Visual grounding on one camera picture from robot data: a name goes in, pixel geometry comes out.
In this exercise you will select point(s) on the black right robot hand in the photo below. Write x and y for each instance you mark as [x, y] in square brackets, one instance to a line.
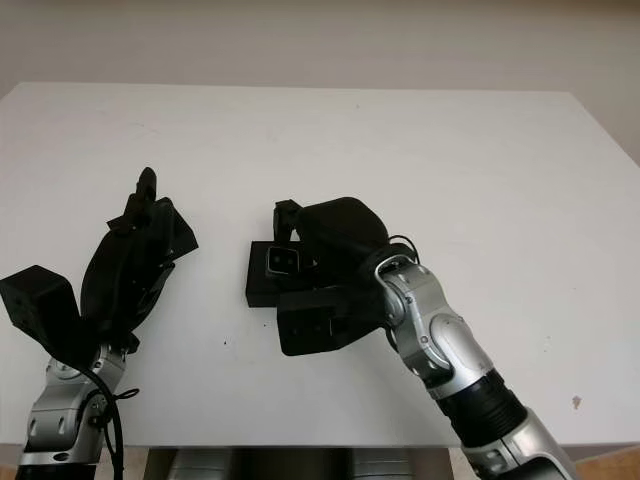
[340, 235]

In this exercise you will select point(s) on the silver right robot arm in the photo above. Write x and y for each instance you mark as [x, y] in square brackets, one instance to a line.
[440, 340]

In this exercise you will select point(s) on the black box lid intel print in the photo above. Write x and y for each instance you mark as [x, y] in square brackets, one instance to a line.
[185, 235]

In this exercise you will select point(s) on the small silver cube camera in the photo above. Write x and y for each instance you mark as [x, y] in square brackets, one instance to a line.
[282, 261]

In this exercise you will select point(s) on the dark grey robot torso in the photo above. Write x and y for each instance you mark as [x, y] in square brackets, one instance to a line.
[280, 465]

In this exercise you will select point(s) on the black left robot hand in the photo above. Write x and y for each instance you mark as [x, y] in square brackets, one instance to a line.
[120, 280]

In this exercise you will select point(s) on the black camera box base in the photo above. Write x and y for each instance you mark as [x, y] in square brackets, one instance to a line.
[260, 292]

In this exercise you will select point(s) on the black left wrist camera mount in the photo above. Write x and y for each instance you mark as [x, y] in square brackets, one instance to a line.
[37, 305]

